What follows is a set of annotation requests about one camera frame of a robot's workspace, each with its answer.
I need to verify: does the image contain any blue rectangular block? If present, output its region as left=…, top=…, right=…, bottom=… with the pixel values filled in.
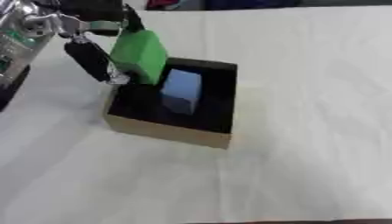
left=159, top=67, right=206, bottom=116

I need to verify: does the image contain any green rectangular block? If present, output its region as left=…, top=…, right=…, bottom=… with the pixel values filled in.
left=108, top=28, right=171, bottom=86

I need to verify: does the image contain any tan cardboard box black inside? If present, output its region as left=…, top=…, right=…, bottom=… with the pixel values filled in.
left=102, top=57, right=239, bottom=150

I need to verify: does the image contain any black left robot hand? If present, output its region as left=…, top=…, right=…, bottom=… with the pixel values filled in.
left=53, top=0, right=147, bottom=86

